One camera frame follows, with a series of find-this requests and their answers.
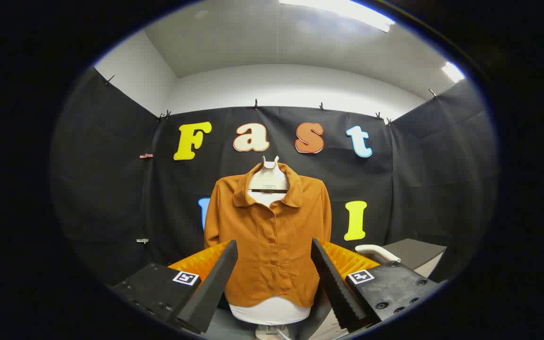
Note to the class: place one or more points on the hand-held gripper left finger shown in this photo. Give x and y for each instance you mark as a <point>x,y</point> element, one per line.
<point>213,283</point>

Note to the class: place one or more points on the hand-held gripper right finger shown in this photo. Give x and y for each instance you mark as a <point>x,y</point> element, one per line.
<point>335,283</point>

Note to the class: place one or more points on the white garment steamer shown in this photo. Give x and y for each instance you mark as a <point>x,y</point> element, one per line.
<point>376,250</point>

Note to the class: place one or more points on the orange button-up shirt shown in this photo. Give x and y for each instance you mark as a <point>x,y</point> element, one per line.
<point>272,245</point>

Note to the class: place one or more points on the grey drawer cabinet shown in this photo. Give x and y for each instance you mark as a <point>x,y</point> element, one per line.
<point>416,252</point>

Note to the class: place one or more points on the white mannequin torso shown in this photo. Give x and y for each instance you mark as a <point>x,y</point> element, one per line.
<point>268,179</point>

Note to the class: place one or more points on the black backdrop cloth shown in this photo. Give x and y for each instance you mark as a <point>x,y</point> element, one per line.
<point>111,189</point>

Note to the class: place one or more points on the row of black clips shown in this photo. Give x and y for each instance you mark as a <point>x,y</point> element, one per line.
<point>255,105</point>

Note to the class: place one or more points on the small ceiling light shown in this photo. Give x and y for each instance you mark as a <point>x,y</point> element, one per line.
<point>453,72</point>

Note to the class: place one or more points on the long ceiling light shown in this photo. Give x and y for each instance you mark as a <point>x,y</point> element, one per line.
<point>343,9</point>

